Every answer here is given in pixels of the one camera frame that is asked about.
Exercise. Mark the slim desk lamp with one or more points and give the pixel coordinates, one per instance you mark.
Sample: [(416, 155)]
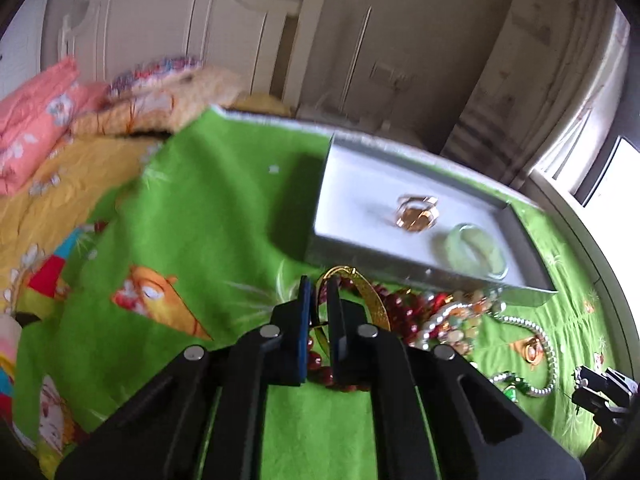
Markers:
[(361, 45)]

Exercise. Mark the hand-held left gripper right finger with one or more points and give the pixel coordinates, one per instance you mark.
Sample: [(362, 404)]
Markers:
[(336, 332)]

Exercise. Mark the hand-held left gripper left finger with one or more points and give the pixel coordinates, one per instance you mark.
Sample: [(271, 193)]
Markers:
[(302, 332)]

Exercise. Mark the green printed cloth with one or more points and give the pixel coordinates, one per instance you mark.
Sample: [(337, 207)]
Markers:
[(210, 240)]

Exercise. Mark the printed curtain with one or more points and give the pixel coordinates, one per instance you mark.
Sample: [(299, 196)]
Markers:
[(540, 60)]

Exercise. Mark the grey jewelry box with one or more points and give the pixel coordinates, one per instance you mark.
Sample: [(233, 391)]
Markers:
[(360, 195)]

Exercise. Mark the window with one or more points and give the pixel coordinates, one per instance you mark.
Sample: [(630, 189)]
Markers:
[(620, 170)]

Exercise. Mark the embroidered pillow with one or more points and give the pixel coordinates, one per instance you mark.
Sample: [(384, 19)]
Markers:
[(150, 72)]

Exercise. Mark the pale green jade bangle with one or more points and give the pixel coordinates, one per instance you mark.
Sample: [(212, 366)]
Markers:
[(453, 248)]

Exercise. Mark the pink floral quilt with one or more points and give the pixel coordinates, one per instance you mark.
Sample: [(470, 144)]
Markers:
[(35, 110)]

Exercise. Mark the gold bangle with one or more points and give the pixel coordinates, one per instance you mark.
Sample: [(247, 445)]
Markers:
[(374, 302)]

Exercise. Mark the white wardrobe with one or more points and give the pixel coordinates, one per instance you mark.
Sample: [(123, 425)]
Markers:
[(25, 60)]

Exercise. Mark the white bed headboard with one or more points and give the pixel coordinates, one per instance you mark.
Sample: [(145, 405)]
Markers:
[(225, 25)]

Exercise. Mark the yellow checkered pillow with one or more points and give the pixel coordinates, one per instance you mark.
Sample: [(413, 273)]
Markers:
[(200, 91)]

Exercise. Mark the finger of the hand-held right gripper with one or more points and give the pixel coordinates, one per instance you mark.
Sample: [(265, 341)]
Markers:
[(617, 382), (595, 400)]

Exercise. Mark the yellow printed bedsheet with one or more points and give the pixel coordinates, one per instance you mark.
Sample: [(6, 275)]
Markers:
[(60, 195)]

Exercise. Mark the wall socket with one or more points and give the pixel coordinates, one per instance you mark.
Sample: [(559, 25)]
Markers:
[(392, 72)]

